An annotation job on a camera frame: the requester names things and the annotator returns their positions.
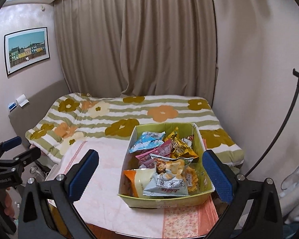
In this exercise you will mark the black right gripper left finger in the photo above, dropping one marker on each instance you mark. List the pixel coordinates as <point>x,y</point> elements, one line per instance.
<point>35,218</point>

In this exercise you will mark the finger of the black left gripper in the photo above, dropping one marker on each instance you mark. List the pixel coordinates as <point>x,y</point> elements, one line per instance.
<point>9,144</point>
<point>27,157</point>

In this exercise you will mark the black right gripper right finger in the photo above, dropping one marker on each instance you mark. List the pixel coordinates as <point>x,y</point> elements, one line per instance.
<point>264,219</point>

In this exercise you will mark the packaged waffle clear wrapper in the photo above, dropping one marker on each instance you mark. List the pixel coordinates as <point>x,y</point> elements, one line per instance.
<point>192,179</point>

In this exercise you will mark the grey rice cracker bag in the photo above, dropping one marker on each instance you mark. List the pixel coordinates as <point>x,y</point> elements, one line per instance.
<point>169,177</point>

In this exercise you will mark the brown white snack bag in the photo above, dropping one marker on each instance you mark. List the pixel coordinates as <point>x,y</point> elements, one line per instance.
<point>188,140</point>

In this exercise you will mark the orange cream snack bag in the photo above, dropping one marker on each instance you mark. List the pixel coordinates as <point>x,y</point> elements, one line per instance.
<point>139,179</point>

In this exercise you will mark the blue white chip bag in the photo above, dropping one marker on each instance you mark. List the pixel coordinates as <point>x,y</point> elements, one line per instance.
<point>148,140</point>

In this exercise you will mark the person's left hand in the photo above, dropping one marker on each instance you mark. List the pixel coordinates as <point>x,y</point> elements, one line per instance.
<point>7,203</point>

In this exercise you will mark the grey padded headboard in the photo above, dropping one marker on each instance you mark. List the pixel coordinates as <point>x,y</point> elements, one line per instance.
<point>24,118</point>

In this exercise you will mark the white plastic bag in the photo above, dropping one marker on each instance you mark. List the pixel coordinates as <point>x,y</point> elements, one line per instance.
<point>289,197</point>

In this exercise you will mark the floral striped green quilt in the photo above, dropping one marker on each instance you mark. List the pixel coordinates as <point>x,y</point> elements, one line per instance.
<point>78,116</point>

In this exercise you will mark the yellow snack bag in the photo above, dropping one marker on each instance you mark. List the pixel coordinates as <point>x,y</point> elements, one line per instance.
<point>179,148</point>

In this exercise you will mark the framed harbour picture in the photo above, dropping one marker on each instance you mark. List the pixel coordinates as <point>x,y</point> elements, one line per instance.
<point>25,48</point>

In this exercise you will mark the green cardboard snack box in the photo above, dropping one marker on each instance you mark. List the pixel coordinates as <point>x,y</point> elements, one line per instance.
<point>205,188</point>

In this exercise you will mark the pink snack bag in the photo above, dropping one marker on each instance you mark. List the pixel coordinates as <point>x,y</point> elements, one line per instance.
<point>163,151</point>

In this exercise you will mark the beige curtain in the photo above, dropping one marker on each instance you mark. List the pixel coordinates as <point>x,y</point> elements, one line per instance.
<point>112,48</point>

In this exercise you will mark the white wall socket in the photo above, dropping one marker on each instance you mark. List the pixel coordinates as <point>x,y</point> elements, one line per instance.
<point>22,100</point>

